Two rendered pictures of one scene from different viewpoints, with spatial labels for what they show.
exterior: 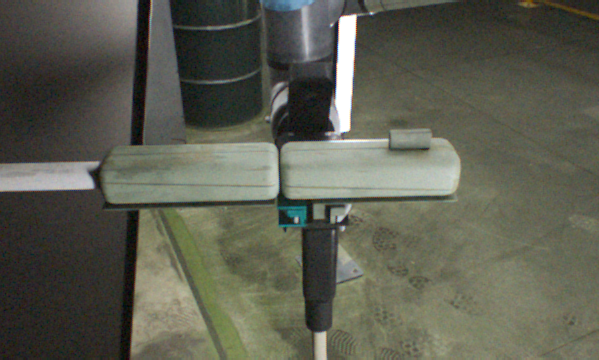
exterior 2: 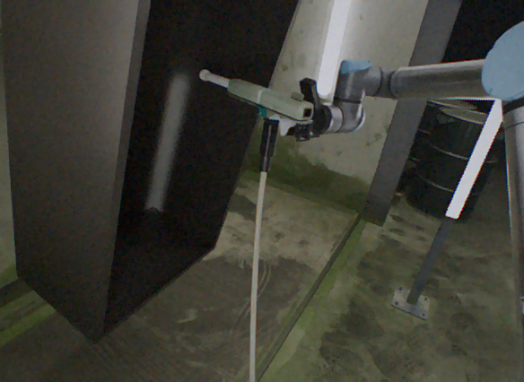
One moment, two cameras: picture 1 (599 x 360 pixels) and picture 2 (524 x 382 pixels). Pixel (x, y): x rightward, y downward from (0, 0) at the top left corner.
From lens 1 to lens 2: 0.73 m
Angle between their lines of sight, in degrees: 43
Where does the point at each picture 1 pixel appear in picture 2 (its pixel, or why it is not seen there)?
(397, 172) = (284, 102)
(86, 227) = (242, 122)
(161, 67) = (397, 154)
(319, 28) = (351, 85)
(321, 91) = (306, 88)
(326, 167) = (269, 94)
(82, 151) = not seen: hidden behind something
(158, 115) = (383, 178)
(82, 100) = (256, 76)
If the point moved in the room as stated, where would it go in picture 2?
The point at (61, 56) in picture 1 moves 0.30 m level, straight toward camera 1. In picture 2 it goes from (256, 59) to (195, 62)
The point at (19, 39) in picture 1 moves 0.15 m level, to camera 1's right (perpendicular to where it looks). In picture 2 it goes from (248, 50) to (277, 58)
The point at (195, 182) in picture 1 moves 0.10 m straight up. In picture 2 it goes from (243, 90) to (248, 50)
